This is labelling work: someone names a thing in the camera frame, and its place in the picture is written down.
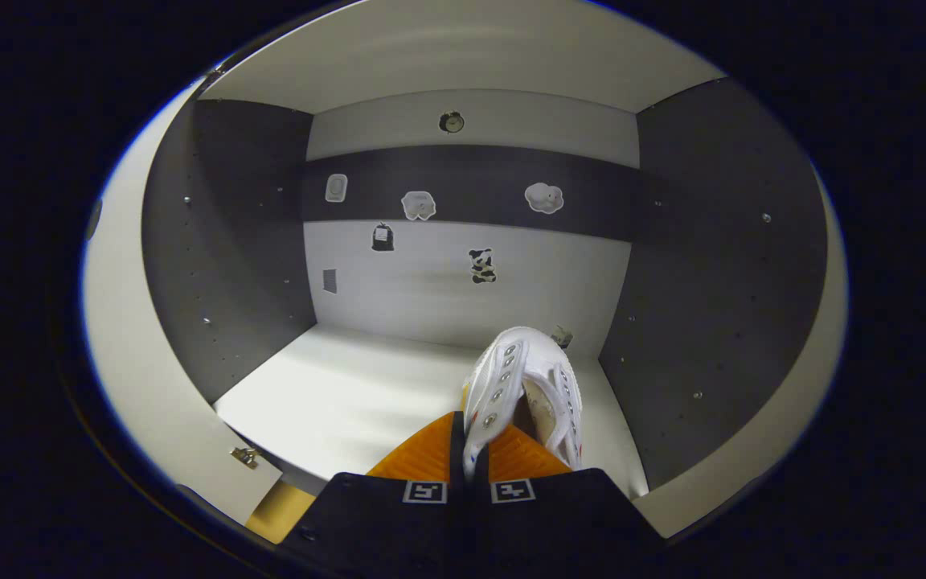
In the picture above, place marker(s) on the white cabinet door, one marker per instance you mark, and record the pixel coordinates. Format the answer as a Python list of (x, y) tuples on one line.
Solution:
[(792, 418), (133, 362)]

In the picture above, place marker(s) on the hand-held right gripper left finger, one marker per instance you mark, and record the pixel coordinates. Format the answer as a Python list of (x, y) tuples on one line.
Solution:
[(383, 523)]

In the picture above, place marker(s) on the metal door hinge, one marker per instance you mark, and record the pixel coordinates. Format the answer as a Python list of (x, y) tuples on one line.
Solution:
[(246, 457)]

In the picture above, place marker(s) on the white shoe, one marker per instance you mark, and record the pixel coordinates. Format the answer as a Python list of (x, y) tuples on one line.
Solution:
[(503, 378)]

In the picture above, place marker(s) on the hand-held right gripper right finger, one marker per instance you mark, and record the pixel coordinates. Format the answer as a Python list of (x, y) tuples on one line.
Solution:
[(567, 523)]

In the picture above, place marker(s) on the white shoe cabinet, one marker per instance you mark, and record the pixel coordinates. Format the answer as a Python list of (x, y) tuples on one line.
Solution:
[(463, 281)]

